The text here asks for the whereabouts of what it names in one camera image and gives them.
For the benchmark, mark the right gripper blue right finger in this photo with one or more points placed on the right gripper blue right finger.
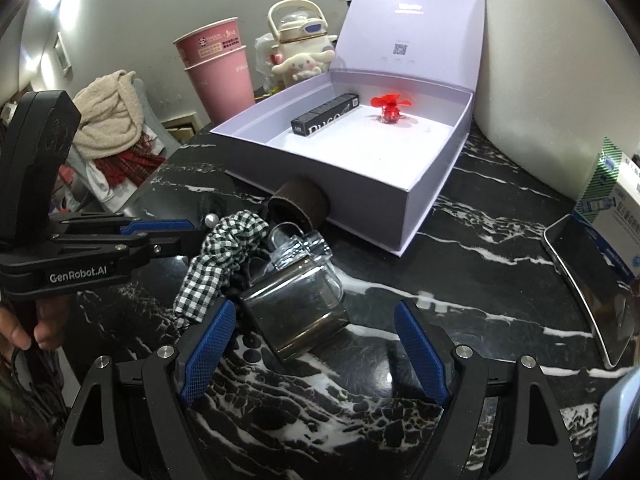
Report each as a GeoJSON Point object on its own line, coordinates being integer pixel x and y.
{"type": "Point", "coordinates": [428, 349]}

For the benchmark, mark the pink paper cup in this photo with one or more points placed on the pink paper cup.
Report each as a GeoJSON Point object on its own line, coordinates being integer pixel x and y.
{"type": "Point", "coordinates": [209, 41]}
{"type": "Point", "coordinates": [223, 84]}

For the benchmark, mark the white cartoon kettle bottle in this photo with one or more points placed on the white cartoon kettle bottle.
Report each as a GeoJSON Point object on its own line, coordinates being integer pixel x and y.
{"type": "Point", "coordinates": [298, 26]}

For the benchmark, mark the black lace bow clip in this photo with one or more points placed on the black lace bow clip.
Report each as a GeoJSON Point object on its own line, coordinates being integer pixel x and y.
{"type": "Point", "coordinates": [211, 220]}

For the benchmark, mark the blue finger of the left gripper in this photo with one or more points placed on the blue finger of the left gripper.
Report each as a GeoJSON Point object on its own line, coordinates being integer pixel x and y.
{"type": "Point", "coordinates": [157, 226]}
{"type": "Point", "coordinates": [166, 244]}

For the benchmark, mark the lavender open gift box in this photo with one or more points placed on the lavender open gift box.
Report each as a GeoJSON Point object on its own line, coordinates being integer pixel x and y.
{"type": "Point", "coordinates": [379, 131]}

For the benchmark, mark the clear plastic hair claw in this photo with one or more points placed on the clear plastic hair claw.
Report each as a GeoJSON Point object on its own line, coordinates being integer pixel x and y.
{"type": "Point", "coordinates": [290, 244]}

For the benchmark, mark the lower pink paper cup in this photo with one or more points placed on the lower pink paper cup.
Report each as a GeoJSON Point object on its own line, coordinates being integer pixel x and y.
{"type": "Point", "coordinates": [223, 84]}

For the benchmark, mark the black smartphone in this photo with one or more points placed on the black smartphone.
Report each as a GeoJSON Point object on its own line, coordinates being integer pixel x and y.
{"type": "Point", "coordinates": [611, 306]}

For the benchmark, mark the beige towel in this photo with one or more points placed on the beige towel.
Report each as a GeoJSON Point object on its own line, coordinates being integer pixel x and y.
{"type": "Point", "coordinates": [111, 116]}

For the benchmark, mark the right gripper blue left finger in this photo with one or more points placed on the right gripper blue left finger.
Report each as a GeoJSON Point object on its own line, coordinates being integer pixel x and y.
{"type": "Point", "coordinates": [201, 347]}

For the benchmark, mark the upper pink paper cup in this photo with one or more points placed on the upper pink paper cup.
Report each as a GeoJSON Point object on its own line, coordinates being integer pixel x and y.
{"type": "Point", "coordinates": [209, 41]}

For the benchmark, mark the red plaid scarf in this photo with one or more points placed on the red plaid scarf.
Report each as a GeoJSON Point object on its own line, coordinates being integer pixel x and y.
{"type": "Point", "coordinates": [135, 164]}

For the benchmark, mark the smoky transparent container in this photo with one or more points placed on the smoky transparent container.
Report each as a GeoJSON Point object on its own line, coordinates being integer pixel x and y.
{"type": "Point", "coordinates": [297, 308]}

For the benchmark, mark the white round-dial device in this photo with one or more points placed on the white round-dial device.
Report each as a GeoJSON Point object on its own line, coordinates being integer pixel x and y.
{"type": "Point", "coordinates": [618, 420]}

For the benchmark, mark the white plush dog toy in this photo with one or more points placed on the white plush dog toy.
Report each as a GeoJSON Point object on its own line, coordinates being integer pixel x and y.
{"type": "Point", "coordinates": [302, 66]}

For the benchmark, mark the black slim cosmetic box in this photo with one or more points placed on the black slim cosmetic box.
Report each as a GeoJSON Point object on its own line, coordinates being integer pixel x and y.
{"type": "Point", "coordinates": [322, 115]}

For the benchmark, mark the black white gingham scrunchie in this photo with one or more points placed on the black white gingham scrunchie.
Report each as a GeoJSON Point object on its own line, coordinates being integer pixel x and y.
{"type": "Point", "coordinates": [223, 251]}

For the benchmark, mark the person's left hand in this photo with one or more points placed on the person's left hand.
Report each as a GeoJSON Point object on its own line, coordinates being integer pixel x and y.
{"type": "Point", "coordinates": [41, 323]}

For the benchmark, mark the medicine box green white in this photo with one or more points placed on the medicine box green white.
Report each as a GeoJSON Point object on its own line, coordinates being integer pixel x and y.
{"type": "Point", "coordinates": [609, 209]}

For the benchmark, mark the white foam block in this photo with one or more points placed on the white foam block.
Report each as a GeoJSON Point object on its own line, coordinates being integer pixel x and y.
{"type": "Point", "coordinates": [557, 77]}

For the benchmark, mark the red flower hair clip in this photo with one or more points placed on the red flower hair clip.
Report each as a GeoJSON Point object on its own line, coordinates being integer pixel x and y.
{"type": "Point", "coordinates": [390, 105]}

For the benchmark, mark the brown makeup brush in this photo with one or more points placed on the brown makeup brush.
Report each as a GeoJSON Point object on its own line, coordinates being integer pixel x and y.
{"type": "Point", "coordinates": [301, 202]}

